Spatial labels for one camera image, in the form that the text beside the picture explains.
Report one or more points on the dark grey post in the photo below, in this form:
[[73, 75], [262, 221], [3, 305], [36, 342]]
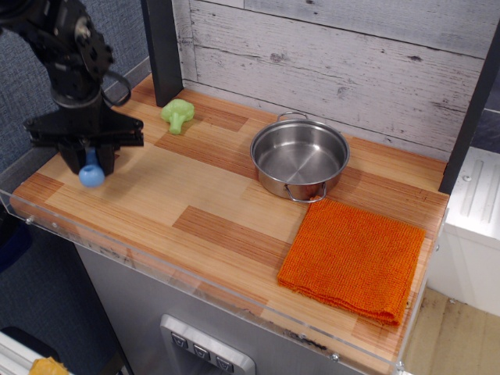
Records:
[[477, 104], [161, 35]]

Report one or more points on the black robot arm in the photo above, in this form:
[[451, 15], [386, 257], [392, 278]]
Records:
[[77, 59]]

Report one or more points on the stainless steel pot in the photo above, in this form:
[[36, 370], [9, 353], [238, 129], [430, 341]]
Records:
[[299, 159]]

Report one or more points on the white ribbed appliance top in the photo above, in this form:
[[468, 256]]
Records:
[[473, 207]]

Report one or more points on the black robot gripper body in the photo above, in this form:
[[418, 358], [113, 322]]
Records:
[[81, 125]]

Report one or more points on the dark grey left post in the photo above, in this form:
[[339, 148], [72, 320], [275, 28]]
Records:
[[161, 35]]

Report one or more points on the silver toy fridge dispenser panel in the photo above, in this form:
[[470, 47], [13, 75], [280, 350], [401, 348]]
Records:
[[194, 351]]

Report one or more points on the blue and grey toy spoon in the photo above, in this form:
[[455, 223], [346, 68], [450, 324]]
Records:
[[91, 175]]

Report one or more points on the orange folded cloth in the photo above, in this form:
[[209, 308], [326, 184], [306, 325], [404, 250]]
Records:
[[355, 260]]

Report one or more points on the yellow object at corner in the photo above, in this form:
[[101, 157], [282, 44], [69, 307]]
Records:
[[48, 366]]

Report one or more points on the clear acrylic shelf guard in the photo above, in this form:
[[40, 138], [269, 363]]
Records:
[[182, 238]]

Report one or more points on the green toy broccoli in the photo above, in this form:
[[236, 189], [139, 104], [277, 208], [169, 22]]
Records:
[[176, 113]]

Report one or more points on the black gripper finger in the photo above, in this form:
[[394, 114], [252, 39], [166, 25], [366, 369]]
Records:
[[74, 156], [106, 157]]

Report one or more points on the dark grey right post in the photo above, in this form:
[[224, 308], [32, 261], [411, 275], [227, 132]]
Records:
[[477, 104]]

